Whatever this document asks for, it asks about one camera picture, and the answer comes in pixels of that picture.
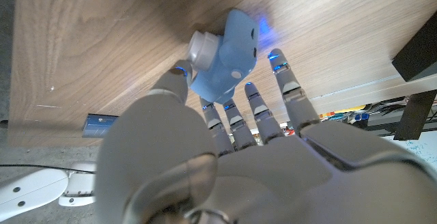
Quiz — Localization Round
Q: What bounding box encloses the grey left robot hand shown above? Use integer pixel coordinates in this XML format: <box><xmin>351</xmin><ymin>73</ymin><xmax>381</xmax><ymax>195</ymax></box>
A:
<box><xmin>95</xmin><ymin>48</ymin><xmax>437</xmax><ymax>224</ymax></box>

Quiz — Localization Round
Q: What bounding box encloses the blue toy camera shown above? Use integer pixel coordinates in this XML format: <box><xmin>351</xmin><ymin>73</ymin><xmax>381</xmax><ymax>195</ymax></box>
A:
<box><xmin>186</xmin><ymin>8</ymin><xmax>260</xmax><ymax>106</ymax></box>

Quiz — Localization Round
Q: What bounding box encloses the blue book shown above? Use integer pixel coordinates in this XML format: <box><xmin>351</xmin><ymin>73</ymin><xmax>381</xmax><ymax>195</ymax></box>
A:
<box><xmin>81</xmin><ymin>113</ymin><xmax>119</xmax><ymax>139</ymax></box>

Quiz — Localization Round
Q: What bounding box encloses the black folder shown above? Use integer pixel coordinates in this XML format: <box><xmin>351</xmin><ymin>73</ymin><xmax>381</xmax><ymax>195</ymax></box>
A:
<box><xmin>391</xmin><ymin>10</ymin><xmax>437</xmax><ymax>83</ymax></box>

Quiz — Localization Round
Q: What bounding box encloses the whiteboard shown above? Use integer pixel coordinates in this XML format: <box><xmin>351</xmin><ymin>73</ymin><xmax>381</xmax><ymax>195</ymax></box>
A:
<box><xmin>382</xmin><ymin>130</ymin><xmax>437</xmax><ymax>173</ymax></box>

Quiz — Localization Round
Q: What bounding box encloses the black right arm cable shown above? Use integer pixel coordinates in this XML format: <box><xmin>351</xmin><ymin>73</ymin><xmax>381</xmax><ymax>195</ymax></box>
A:
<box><xmin>0</xmin><ymin>163</ymin><xmax>97</xmax><ymax>175</ymax></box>

